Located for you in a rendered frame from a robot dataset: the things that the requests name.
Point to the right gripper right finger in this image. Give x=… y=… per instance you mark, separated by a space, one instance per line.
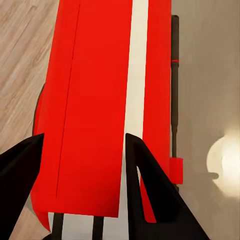
x=174 y=220

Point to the radio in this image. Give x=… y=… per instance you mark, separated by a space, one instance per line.
x=113 y=69

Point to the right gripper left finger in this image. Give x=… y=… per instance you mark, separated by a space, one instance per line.
x=19 y=169

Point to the coffee table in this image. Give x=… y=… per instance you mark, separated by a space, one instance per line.
x=208 y=131

